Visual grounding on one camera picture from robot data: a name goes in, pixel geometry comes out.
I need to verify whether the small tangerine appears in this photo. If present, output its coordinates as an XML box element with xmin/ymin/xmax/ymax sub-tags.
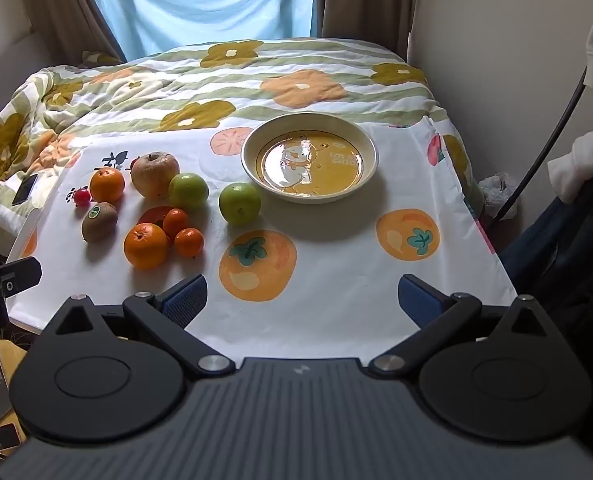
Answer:
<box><xmin>174</xmin><ymin>227</ymin><xmax>206</xmax><ymax>259</ymax></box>
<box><xmin>162</xmin><ymin>208</ymin><xmax>190</xmax><ymax>239</ymax></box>

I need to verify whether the crumpled plastic bag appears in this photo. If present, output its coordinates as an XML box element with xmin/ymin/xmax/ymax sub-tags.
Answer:
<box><xmin>477</xmin><ymin>172</ymin><xmax>519</xmax><ymax>221</ymax></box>

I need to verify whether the white persimmon print cloth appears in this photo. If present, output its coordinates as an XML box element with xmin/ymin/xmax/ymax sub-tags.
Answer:
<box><xmin>5</xmin><ymin>114</ymin><xmax>519</xmax><ymax>356</ymax></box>

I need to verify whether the dark clothing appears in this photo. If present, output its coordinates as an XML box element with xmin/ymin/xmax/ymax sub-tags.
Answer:
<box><xmin>499</xmin><ymin>160</ymin><xmax>593</xmax><ymax>461</ymax></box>

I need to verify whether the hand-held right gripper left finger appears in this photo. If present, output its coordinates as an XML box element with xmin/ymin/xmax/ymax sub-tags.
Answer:
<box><xmin>39</xmin><ymin>274</ymin><xmax>236</xmax><ymax>380</ymax></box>

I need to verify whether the brown curtain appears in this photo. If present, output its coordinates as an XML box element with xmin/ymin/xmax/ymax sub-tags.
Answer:
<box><xmin>313</xmin><ymin>0</ymin><xmax>417</xmax><ymax>58</ymax></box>
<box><xmin>14</xmin><ymin>0</ymin><xmax>127</xmax><ymax>63</ymax></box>

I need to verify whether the brown kiwi with sticker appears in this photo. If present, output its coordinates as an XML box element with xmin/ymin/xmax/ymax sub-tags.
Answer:
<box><xmin>81</xmin><ymin>202</ymin><xmax>119</xmax><ymax>242</ymax></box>

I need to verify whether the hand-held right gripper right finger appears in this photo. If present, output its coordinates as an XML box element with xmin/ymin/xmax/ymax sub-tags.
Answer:
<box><xmin>367</xmin><ymin>274</ymin><xmax>564</xmax><ymax>378</ymax></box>

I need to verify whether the flower print striped blanket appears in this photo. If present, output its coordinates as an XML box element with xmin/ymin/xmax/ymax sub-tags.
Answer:
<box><xmin>0</xmin><ymin>38</ymin><xmax>484</xmax><ymax>251</ymax></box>

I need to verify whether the black phone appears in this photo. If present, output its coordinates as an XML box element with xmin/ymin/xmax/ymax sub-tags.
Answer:
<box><xmin>11</xmin><ymin>173</ymin><xmax>40</xmax><ymax>207</ymax></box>

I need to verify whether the wooden stool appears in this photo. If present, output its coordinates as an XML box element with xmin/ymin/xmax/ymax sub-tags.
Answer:
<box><xmin>0</xmin><ymin>339</ymin><xmax>30</xmax><ymax>461</ymax></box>

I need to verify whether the light blue curtain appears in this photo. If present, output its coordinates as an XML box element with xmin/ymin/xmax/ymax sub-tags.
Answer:
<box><xmin>90</xmin><ymin>0</ymin><xmax>322</xmax><ymax>58</ymax></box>

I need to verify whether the green apple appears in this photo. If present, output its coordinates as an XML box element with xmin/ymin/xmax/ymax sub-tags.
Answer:
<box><xmin>168</xmin><ymin>172</ymin><xmax>210</xmax><ymax>212</ymax></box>
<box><xmin>219</xmin><ymin>182</ymin><xmax>262</xmax><ymax>226</ymax></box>

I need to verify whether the reddish yellow apple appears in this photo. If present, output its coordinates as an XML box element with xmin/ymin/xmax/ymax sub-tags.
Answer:
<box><xmin>130</xmin><ymin>151</ymin><xmax>180</xmax><ymax>200</ymax></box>

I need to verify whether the large orange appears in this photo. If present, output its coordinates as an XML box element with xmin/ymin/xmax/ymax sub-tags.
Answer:
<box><xmin>123</xmin><ymin>222</ymin><xmax>170</xmax><ymax>269</ymax></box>
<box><xmin>89</xmin><ymin>167</ymin><xmax>126</xmax><ymax>206</ymax></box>

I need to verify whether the thin black pole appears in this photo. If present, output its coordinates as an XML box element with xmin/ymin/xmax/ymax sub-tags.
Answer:
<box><xmin>486</xmin><ymin>67</ymin><xmax>589</xmax><ymax>223</ymax></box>

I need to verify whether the small square device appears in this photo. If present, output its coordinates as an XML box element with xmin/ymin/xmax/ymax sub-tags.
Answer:
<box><xmin>0</xmin><ymin>422</ymin><xmax>22</xmax><ymax>451</ymax></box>

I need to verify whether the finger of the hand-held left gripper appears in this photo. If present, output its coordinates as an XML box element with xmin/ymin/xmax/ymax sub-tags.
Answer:
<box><xmin>0</xmin><ymin>256</ymin><xmax>43</xmax><ymax>295</ymax></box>

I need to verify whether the white fruit bowl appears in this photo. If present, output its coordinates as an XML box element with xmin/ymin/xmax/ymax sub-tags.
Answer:
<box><xmin>240</xmin><ymin>113</ymin><xmax>379</xmax><ymax>205</ymax></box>

